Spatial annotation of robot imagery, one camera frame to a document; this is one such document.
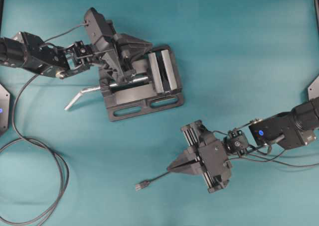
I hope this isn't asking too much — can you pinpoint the black right frame post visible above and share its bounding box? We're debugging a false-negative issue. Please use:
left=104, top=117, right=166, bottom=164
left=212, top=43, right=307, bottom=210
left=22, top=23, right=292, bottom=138
left=314, top=0, right=319, bottom=29

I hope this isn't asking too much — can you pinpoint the black left frame post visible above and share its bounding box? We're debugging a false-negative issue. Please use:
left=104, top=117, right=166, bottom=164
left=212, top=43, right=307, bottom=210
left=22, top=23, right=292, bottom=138
left=0, top=0, right=4, bottom=30

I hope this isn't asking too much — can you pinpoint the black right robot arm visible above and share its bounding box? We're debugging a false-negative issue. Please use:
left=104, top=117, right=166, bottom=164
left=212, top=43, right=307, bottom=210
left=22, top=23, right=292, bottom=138
left=167, top=79, right=319, bottom=193

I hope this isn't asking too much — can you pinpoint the silver vise handle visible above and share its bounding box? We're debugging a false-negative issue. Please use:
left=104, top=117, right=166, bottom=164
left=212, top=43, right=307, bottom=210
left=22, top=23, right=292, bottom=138
left=64, top=85, right=102, bottom=111

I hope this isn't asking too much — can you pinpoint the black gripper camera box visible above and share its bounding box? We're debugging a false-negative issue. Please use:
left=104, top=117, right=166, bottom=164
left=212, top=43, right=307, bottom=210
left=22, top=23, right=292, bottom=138
left=84, top=7, right=116, bottom=50
left=199, top=134, right=231, bottom=181

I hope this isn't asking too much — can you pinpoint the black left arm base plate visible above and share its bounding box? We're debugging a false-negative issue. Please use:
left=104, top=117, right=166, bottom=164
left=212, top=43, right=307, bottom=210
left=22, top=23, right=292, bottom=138
left=0, top=84, right=10, bottom=136

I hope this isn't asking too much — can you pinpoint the black USB cable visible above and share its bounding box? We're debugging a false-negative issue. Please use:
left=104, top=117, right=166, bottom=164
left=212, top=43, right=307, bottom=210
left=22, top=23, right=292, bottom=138
left=0, top=74, right=70, bottom=225

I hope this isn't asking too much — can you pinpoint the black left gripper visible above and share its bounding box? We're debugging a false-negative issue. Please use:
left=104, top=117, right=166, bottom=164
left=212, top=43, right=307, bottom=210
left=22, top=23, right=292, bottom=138
left=93, top=33, right=153, bottom=83

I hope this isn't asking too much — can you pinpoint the black right gripper camera box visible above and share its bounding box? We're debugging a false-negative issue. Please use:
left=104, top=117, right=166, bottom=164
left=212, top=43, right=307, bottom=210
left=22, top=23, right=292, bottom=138
left=199, top=134, right=231, bottom=181

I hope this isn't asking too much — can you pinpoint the black bench vise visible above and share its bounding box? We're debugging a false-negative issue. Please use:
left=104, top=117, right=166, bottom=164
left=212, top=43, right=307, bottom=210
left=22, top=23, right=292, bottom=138
left=99, top=45, right=184, bottom=121

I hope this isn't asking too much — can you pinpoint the black frame post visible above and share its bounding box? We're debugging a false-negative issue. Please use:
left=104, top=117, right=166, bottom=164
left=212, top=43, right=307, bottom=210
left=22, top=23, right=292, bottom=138
left=0, top=0, right=4, bottom=30
left=314, top=0, right=319, bottom=29

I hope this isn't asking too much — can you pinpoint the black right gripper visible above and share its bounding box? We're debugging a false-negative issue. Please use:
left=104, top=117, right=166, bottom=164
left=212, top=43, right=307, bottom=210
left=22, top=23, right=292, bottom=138
left=167, top=120, right=232, bottom=193

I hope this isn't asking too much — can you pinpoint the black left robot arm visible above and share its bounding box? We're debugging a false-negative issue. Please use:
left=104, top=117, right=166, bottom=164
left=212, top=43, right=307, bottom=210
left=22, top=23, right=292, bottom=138
left=0, top=31, right=153, bottom=85

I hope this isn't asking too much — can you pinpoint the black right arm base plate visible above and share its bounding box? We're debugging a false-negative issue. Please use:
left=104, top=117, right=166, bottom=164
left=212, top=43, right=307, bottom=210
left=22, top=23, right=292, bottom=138
left=308, top=76, right=319, bottom=100

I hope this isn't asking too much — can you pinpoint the black left gripper camera box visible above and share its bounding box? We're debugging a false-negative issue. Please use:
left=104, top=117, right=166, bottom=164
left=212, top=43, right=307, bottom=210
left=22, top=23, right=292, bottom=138
left=84, top=7, right=116, bottom=50

